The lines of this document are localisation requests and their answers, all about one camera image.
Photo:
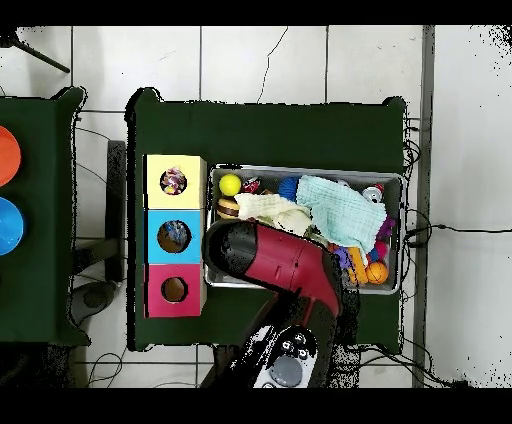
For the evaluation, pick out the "brown toy burger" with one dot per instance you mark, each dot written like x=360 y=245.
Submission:
x=228 y=208

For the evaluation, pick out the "dark tripod leg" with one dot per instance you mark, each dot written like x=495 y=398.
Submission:
x=40 y=58

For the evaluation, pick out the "blue round bowl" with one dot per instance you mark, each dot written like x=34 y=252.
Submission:
x=8 y=226

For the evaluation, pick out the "grey floor foot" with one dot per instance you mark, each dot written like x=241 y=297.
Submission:
x=94 y=298

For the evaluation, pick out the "red and silver can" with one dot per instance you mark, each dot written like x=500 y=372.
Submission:
x=374 y=192

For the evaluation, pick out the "blue spiky ball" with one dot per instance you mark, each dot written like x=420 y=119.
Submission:
x=288 y=187

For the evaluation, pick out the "orange round bowl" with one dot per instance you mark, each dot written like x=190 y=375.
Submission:
x=8 y=156

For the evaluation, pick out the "black upright panel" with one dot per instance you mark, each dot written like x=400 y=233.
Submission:
x=116 y=208

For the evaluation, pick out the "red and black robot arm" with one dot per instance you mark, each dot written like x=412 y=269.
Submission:
x=288 y=260

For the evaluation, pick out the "purple spiky toy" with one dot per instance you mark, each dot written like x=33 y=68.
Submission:
x=386 y=227

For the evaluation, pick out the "dark green table cloth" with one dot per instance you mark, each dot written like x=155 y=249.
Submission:
x=264 y=136
x=36 y=280

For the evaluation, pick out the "orange toy basketball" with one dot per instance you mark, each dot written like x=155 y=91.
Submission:
x=376 y=272

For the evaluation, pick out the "wooden box three round holes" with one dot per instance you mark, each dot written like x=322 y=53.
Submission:
x=156 y=196

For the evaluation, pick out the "small polka dot paper ball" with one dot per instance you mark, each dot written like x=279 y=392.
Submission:
x=172 y=182

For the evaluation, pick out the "cream waffle cloth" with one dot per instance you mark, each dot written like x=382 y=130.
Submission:
x=264 y=206

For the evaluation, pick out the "yellow ball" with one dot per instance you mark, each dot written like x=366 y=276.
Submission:
x=230 y=184

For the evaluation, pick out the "crushed clear plastic bottle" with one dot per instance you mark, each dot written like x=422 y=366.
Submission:
x=176 y=232

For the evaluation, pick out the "mint waffle cloth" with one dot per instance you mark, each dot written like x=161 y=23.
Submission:
x=344 y=212

